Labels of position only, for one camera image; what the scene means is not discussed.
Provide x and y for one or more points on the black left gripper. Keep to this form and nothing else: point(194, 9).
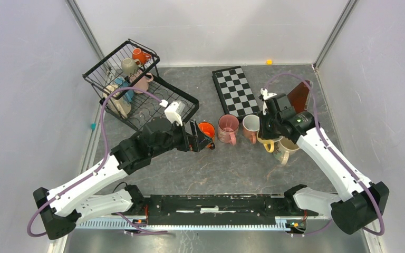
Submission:
point(202, 140)

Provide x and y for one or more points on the orange cup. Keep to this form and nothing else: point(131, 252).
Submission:
point(209, 130)

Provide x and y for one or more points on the pink floral mug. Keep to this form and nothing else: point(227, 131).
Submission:
point(228, 126)

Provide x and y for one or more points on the salmon pink mug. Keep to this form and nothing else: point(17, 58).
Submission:
point(251, 126)

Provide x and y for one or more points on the yellow cup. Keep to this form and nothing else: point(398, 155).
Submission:
point(269, 144)

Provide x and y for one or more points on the tan tall cup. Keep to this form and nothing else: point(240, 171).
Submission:
point(284, 149)

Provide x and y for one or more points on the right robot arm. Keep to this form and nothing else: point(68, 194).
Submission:
point(359, 203)

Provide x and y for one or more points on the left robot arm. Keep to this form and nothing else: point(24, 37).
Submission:
point(59, 210)

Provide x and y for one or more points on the black dish rack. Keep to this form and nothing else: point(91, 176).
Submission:
point(144, 108)

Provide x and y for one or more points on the pale pink mug in rack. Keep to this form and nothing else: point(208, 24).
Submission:
point(143, 83)

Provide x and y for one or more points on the cream mug in rack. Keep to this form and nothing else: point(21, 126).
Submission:
point(119, 106)

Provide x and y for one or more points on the black white chessboard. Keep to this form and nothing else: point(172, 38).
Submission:
point(234, 92)

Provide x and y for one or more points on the beige mug in basket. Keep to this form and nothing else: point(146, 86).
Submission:
point(130, 66)

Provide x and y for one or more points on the orange mug in basket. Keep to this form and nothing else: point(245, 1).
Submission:
point(141, 56)

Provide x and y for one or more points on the brown wedge object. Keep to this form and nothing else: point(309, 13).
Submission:
point(298, 97)

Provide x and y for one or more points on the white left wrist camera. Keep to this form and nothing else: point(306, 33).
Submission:
point(173, 111)

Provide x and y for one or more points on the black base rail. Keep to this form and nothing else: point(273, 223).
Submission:
point(215, 209)

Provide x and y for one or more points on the black wire basket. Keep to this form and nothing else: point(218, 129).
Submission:
point(109, 68)

